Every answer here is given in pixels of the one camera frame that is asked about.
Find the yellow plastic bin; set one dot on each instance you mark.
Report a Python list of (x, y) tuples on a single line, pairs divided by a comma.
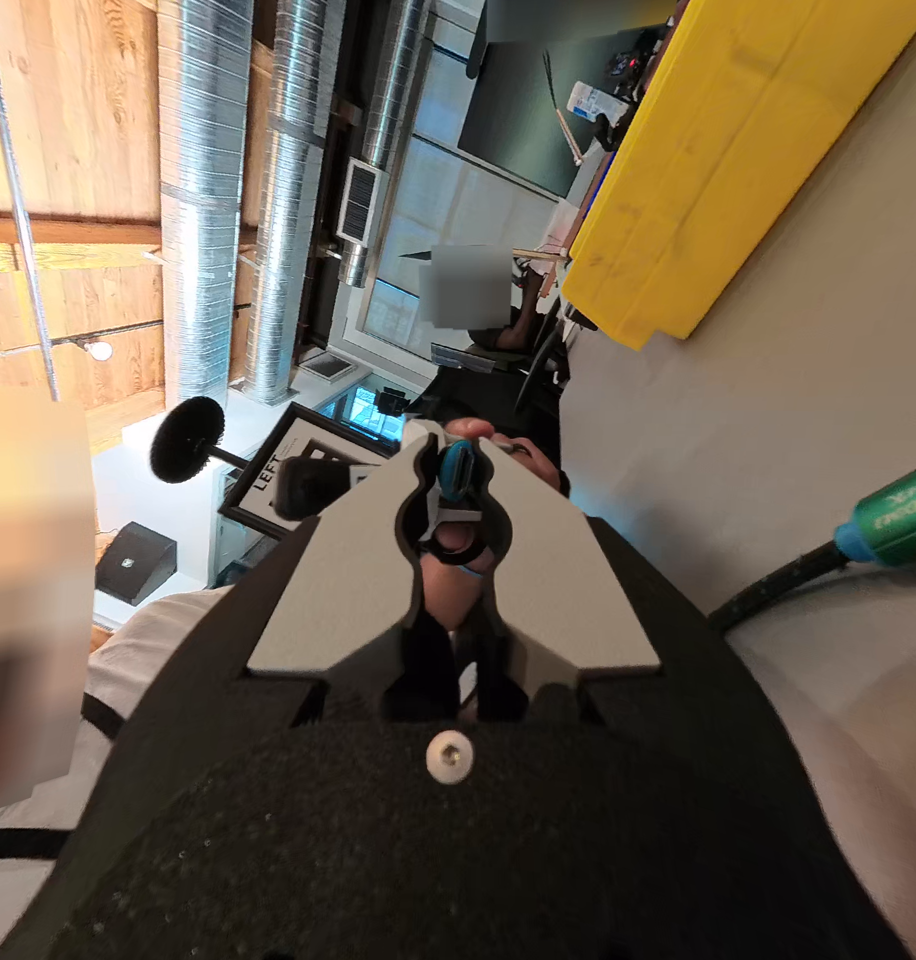
[(698, 180)]

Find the black round disc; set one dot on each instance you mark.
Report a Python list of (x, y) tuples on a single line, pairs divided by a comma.
[(188, 440)]

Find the person's left hand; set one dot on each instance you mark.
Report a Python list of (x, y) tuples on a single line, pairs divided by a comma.
[(473, 429)]

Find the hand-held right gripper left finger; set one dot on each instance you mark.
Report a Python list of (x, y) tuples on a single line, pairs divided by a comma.
[(331, 600)]

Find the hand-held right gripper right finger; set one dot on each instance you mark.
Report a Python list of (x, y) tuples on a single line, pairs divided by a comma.
[(578, 600)]

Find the silver ventilation duct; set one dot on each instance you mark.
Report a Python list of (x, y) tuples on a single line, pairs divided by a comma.
[(293, 150), (206, 180)]

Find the black box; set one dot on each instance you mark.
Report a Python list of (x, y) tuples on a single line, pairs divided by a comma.
[(136, 567)]

